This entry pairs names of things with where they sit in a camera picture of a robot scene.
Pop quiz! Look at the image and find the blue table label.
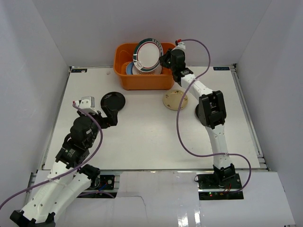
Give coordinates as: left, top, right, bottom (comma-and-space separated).
213, 67, 230, 71
71, 69, 87, 73

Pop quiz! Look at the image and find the black plate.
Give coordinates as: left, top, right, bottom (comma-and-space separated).
195, 105, 199, 119
100, 92, 126, 111

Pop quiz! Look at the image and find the orange plastic bin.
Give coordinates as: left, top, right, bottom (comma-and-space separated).
113, 43, 175, 90

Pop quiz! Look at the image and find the left blue table label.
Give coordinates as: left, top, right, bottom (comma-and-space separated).
71, 69, 87, 73

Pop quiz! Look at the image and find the right blue table label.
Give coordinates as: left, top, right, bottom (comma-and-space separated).
213, 67, 230, 71

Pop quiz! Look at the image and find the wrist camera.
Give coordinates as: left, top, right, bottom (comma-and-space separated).
73, 96, 97, 113
175, 40, 186, 51

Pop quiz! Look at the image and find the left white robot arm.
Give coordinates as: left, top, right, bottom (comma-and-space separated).
10, 104, 118, 227

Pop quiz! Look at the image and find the green rimmed white plate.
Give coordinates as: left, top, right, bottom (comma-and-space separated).
133, 38, 163, 72

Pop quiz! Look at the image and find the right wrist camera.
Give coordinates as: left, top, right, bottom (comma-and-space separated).
175, 40, 186, 51

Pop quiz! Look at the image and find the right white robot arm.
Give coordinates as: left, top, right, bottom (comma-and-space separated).
159, 48, 235, 189

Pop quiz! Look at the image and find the beige small plate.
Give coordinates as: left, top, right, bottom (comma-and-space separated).
162, 89, 184, 111

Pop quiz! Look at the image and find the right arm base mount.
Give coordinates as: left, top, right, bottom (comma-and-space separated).
194, 174, 244, 201

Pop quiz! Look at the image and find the sunburst pattern plate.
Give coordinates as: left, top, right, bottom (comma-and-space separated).
132, 66, 162, 75

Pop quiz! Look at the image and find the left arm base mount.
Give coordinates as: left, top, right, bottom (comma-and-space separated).
78, 175, 116, 198

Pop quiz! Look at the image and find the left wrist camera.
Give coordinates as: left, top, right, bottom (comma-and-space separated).
73, 96, 97, 113

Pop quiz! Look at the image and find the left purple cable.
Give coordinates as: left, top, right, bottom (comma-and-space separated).
0, 104, 116, 209

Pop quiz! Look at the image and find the blue plate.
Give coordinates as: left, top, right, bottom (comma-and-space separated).
126, 62, 134, 75

